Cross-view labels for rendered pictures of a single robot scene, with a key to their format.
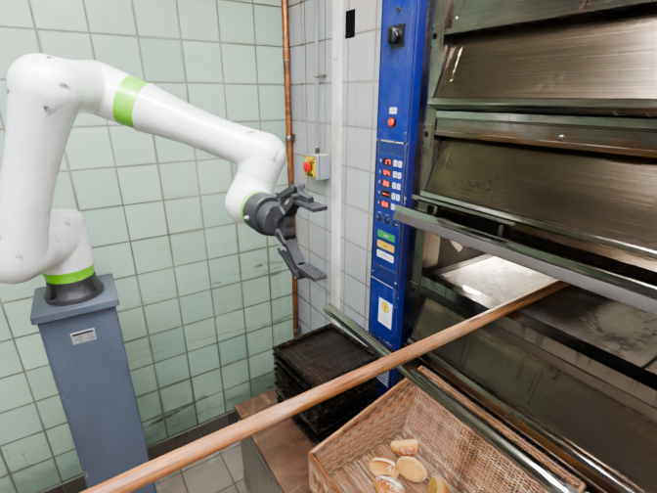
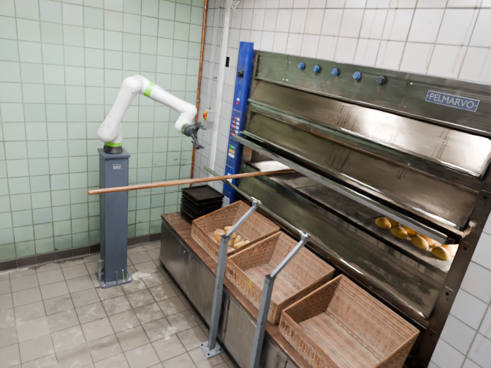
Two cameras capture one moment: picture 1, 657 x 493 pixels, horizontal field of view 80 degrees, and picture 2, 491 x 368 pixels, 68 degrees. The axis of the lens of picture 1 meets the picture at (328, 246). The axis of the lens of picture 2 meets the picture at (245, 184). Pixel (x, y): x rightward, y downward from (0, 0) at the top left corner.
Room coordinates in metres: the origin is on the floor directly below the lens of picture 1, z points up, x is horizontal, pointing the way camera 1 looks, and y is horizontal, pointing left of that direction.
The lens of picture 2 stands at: (-1.81, -0.14, 2.12)
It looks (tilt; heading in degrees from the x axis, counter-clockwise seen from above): 21 degrees down; 356
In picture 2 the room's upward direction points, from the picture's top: 8 degrees clockwise
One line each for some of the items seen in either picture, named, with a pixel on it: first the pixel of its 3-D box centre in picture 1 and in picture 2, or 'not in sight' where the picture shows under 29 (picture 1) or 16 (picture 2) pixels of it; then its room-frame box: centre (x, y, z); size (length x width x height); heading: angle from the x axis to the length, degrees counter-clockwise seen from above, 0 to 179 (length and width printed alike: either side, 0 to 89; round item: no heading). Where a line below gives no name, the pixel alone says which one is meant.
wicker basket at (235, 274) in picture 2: not in sight; (278, 272); (0.28, -0.59, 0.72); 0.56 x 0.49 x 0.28; 34
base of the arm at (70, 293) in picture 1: (72, 277); (112, 146); (1.07, 0.77, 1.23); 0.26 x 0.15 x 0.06; 32
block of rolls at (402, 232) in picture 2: not in sight; (433, 228); (0.19, -1.49, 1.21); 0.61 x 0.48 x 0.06; 123
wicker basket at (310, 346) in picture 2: not in sight; (344, 331); (-0.22, -0.91, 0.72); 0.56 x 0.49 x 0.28; 32
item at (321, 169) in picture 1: (317, 165); (208, 115); (1.67, 0.05, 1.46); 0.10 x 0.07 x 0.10; 33
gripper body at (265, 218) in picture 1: (280, 222); (193, 132); (0.82, 0.11, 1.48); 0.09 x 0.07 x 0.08; 33
